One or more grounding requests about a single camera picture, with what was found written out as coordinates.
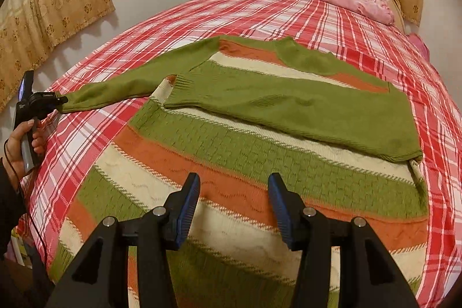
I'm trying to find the green orange striped knit sweater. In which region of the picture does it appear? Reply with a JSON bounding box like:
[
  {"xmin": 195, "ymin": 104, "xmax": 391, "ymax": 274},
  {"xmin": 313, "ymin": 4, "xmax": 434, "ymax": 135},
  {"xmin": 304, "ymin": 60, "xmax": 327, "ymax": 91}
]
[{"xmin": 49, "ymin": 36, "xmax": 428, "ymax": 307}]

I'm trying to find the dark sleeved left forearm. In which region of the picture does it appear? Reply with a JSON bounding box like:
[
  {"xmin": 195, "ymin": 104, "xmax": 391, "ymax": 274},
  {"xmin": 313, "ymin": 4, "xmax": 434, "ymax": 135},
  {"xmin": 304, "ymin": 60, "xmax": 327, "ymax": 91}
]
[{"xmin": 0, "ymin": 160, "xmax": 26, "ymax": 258}]

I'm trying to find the person's left hand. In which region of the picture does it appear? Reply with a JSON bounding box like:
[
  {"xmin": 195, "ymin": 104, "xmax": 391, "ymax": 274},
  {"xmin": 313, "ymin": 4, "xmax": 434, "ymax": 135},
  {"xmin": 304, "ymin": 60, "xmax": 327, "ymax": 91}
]
[{"xmin": 2, "ymin": 120, "xmax": 45, "ymax": 191}]

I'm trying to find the red white plaid bedsheet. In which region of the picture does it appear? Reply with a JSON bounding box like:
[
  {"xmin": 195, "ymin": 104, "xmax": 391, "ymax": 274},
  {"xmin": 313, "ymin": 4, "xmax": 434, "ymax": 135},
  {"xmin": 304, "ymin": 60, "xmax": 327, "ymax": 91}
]
[{"xmin": 30, "ymin": 0, "xmax": 461, "ymax": 307}]

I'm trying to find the beige patterned left curtain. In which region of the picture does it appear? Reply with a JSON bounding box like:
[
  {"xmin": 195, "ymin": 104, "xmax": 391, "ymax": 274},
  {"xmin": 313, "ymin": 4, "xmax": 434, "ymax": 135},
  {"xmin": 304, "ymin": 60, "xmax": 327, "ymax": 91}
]
[{"xmin": 1, "ymin": 0, "xmax": 115, "ymax": 108}]

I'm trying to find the pink cloth beside bed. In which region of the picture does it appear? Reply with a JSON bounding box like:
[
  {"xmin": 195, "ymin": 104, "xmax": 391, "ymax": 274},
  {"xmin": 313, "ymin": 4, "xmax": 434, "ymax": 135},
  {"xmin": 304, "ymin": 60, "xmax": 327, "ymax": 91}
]
[{"xmin": 406, "ymin": 33, "xmax": 430, "ymax": 62}]

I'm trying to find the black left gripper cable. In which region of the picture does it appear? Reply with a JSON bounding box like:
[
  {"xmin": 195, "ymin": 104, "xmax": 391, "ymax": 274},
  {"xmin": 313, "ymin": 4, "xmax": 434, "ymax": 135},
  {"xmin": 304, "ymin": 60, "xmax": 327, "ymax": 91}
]
[{"xmin": 3, "ymin": 137, "xmax": 49, "ymax": 269}]

